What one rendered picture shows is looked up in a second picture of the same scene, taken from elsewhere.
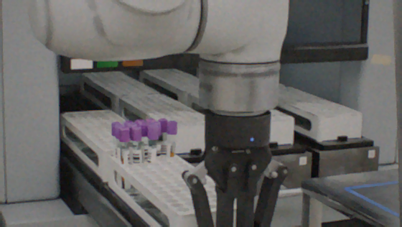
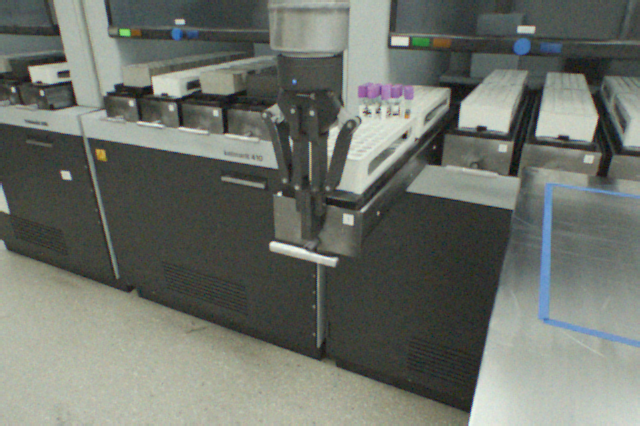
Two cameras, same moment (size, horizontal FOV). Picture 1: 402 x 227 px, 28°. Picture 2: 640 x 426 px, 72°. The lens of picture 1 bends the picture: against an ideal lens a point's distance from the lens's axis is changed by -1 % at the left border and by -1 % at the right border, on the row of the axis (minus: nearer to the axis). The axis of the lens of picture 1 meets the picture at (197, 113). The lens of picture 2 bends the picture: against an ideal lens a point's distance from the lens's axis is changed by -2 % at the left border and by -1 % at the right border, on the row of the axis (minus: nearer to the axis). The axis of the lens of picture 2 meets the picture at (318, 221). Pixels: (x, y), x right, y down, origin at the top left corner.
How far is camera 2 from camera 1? 74 cm
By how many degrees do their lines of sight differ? 48
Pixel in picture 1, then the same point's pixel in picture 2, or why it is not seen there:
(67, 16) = not seen: outside the picture
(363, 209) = (522, 203)
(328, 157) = (622, 162)
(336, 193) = (528, 184)
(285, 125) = (584, 121)
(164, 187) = not seen: hidden behind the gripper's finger
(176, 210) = not seen: hidden behind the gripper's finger
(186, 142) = (475, 119)
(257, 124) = (298, 66)
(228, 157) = (294, 99)
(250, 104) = (285, 42)
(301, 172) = (585, 169)
